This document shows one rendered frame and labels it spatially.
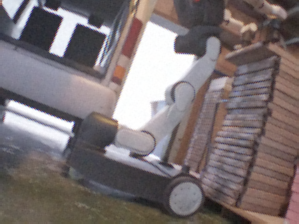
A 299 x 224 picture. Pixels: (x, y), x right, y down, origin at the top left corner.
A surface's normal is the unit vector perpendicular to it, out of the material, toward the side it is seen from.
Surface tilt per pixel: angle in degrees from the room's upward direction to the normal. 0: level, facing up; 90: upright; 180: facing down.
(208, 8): 99
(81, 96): 88
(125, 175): 90
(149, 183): 90
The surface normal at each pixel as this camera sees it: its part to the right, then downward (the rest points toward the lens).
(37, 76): 0.33, -0.09
